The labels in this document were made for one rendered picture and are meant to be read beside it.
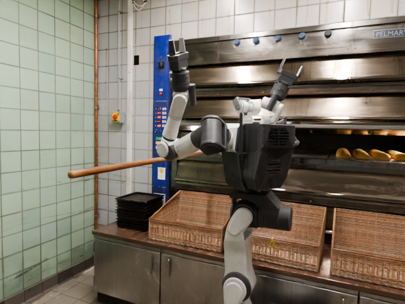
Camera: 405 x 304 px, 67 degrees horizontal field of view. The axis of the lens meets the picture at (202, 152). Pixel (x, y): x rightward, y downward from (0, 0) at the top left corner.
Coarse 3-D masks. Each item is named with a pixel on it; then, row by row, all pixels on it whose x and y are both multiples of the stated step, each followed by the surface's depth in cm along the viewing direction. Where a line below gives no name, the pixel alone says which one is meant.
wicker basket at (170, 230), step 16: (192, 192) 251; (160, 208) 227; (176, 208) 251; (192, 208) 248; (208, 208) 243; (224, 208) 239; (160, 224) 211; (176, 224) 206; (192, 224) 245; (208, 224) 240; (224, 224) 199; (160, 240) 211; (176, 240) 207; (192, 240) 213; (208, 240) 214
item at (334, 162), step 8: (296, 160) 220; (304, 160) 217; (312, 160) 215; (320, 160) 213; (328, 160) 211; (336, 160) 209; (344, 160) 207; (352, 160) 206; (384, 168) 197; (392, 168) 195; (400, 168) 194
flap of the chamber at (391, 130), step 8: (184, 128) 253; (192, 128) 249; (296, 128) 207; (304, 128) 204; (312, 128) 202; (320, 128) 199; (328, 128) 197; (336, 128) 194; (344, 128) 192; (352, 128) 190; (360, 128) 188; (368, 128) 187; (376, 128) 185; (384, 128) 183; (392, 128) 181; (400, 128) 180
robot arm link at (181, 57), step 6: (180, 54) 130; (186, 54) 133; (168, 60) 128; (174, 60) 128; (180, 60) 130; (186, 60) 134; (174, 66) 130; (180, 66) 131; (186, 66) 135; (174, 72) 133; (180, 72) 133; (186, 72) 134; (174, 78) 133; (180, 78) 132; (186, 78) 134
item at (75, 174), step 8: (200, 152) 221; (144, 160) 156; (152, 160) 162; (160, 160) 170; (168, 160) 179; (88, 168) 121; (96, 168) 124; (104, 168) 128; (112, 168) 132; (120, 168) 138; (72, 176) 113; (80, 176) 116
